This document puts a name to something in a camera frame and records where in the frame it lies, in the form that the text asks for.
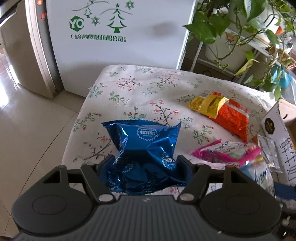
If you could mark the orange-red snack packet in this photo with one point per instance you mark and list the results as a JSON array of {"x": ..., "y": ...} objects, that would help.
[{"x": 234, "y": 118}]

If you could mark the yellow snack packet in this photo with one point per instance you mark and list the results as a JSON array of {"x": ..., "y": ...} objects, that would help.
[{"x": 208, "y": 104}]

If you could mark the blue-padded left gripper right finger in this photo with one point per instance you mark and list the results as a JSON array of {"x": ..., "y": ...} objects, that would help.
[{"x": 196, "y": 177}]

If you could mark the white metal plant stand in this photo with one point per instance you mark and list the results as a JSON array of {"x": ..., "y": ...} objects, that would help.
[{"x": 261, "y": 47}]

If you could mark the white cardboard box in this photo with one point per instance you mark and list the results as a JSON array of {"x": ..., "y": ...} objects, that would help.
[{"x": 279, "y": 125}]

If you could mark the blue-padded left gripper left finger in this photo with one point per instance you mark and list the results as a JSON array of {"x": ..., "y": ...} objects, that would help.
[{"x": 94, "y": 185}]

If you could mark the pink white Ameria packet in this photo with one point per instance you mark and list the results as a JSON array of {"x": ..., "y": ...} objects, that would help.
[{"x": 228, "y": 152}]

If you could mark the blue foil snack bag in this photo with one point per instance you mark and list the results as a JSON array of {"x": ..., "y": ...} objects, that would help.
[{"x": 145, "y": 163}]

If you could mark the blue round object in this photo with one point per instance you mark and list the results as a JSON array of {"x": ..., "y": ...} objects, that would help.
[{"x": 280, "y": 76}]

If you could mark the green pothos plant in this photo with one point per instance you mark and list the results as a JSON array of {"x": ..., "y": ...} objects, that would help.
[{"x": 273, "y": 21}]

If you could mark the floral tablecloth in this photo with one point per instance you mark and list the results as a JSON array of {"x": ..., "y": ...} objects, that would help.
[{"x": 125, "y": 92}]

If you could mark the light blue Ameria packet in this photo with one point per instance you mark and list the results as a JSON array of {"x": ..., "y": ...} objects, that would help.
[{"x": 261, "y": 175}]

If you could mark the white refrigerator with green logo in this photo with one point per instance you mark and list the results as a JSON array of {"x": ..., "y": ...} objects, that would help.
[{"x": 87, "y": 36}]

